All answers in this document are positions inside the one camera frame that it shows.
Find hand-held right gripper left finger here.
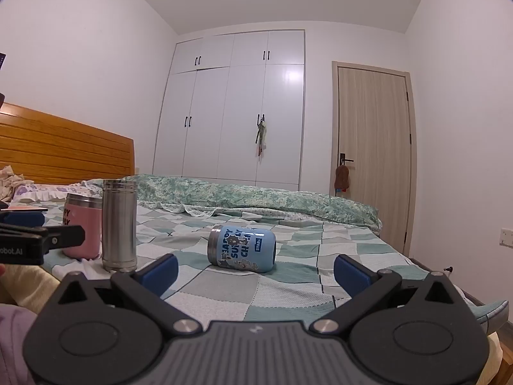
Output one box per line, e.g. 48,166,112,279
52,254,203,335

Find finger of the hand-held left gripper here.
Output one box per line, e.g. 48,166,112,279
0,225,86,254
0,212,46,228

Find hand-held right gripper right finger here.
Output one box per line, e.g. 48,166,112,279
312,254,461,335

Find blue printed cup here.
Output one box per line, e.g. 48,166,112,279
207,226,277,273

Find pink printed cup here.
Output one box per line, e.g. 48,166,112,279
62,192,104,260

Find stainless steel cup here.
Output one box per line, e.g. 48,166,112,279
101,179,138,272

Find flat red item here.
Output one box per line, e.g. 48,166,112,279
0,204,49,213

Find purple floral pillow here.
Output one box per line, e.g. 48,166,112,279
10,182,96,206

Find yellow blanket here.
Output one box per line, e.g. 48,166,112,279
0,264,62,314

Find beige crumpled cloth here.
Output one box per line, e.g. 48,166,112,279
0,164,27,202

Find checkered bedsheet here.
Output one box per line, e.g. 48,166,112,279
40,201,467,322

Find wooden headboard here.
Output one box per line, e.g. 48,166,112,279
0,102,135,186

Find purple cloth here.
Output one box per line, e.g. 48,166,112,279
0,304,39,385

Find brown hanging pouch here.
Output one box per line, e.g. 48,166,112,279
334,164,352,194

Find green floral quilt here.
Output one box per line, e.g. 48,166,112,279
80,174,381,230

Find wooden door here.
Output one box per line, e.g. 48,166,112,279
331,61,415,258

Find teal cushion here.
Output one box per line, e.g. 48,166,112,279
473,300,510,336

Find white wardrobe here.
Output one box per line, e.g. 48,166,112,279
152,29,306,192

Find hanging ornament on wardrobe handle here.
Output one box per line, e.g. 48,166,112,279
254,114,268,162

